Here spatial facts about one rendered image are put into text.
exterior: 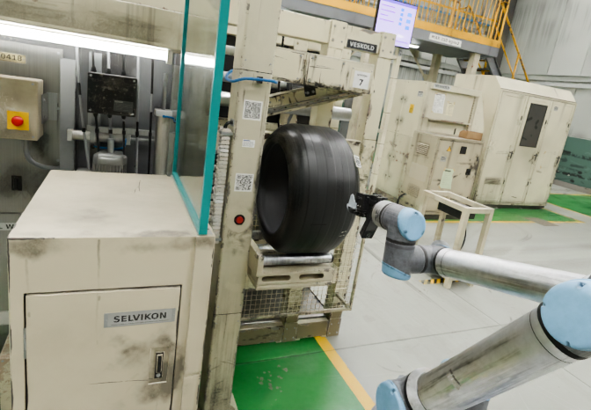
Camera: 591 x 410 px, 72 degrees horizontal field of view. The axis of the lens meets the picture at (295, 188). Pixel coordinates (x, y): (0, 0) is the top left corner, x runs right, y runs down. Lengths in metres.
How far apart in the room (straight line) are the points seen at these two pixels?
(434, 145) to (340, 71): 4.23
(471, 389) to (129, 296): 0.79
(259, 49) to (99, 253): 0.98
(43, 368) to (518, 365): 0.98
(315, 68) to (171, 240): 1.26
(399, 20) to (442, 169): 2.16
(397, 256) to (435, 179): 5.03
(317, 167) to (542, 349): 0.97
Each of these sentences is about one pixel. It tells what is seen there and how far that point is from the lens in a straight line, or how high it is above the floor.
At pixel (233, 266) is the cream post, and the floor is 0.85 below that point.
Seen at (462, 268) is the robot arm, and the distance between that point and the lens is 1.25.
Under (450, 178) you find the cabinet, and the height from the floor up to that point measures 0.66.
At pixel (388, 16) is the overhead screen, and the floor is 2.66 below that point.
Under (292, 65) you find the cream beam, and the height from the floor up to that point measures 1.71.
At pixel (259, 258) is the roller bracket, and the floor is 0.94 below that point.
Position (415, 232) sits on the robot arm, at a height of 1.26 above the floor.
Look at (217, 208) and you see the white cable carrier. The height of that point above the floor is 1.10.
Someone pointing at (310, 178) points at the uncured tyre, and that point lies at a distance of 1.55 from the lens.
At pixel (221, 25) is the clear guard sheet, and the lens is 0.88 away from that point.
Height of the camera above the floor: 1.62
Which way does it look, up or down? 14 degrees down
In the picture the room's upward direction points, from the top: 9 degrees clockwise
